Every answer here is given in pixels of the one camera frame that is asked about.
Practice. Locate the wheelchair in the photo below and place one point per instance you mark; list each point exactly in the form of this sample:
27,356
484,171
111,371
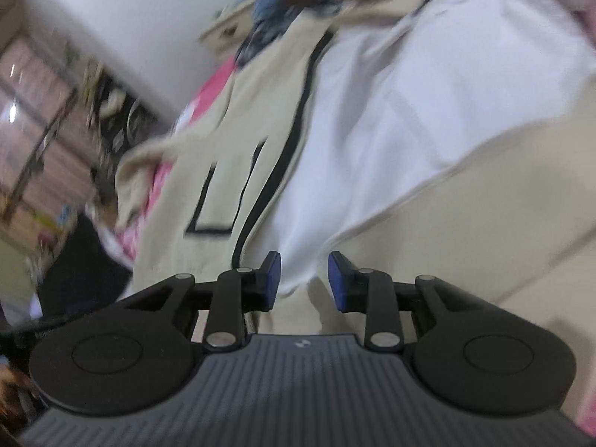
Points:
114,116

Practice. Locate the beige zip sweatshirt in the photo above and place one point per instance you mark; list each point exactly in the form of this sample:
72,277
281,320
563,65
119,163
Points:
274,70

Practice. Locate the pink floral bed sheet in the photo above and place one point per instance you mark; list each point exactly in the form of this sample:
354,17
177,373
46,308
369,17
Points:
209,88

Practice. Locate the cream nightstand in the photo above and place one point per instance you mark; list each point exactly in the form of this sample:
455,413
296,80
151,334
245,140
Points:
223,28

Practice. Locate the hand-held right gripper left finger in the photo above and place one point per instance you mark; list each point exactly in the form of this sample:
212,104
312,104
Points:
272,279

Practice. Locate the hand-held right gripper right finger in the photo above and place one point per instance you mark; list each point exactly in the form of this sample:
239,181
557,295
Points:
336,284

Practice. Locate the person's dark clothing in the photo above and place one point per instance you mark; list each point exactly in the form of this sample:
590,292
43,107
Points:
79,270

